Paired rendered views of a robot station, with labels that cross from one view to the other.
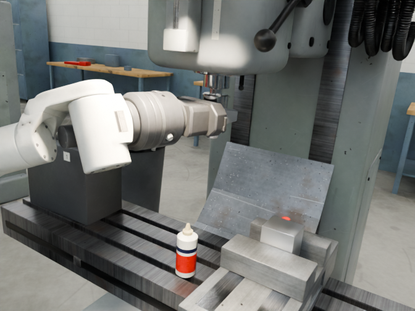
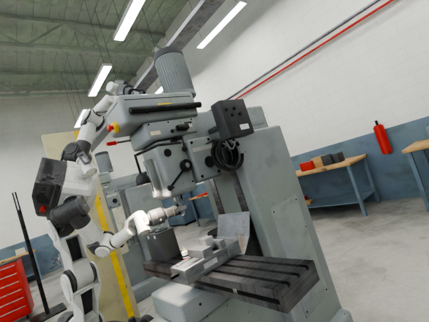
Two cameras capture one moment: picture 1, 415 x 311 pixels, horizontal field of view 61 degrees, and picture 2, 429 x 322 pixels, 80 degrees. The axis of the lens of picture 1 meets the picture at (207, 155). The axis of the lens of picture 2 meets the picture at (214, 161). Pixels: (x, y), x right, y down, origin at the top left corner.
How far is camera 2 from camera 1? 1.01 m
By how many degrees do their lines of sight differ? 28
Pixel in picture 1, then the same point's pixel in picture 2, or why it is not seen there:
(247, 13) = (166, 182)
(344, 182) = (255, 216)
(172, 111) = (159, 212)
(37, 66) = (186, 202)
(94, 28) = not seen: hidden behind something
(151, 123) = (152, 217)
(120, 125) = (144, 220)
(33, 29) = not seen: hidden behind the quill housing
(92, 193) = (165, 248)
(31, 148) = (127, 232)
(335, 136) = (244, 199)
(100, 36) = not seen: hidden behind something
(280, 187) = (236, 227)
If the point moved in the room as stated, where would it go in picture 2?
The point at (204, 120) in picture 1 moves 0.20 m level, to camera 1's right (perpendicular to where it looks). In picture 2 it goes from (171, 211) to (203, 202)
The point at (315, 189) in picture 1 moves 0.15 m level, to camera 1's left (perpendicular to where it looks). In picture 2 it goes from (246, 223) to (224, 229)
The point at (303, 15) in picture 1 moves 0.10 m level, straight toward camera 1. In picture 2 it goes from (195, 170) to (184, 173)
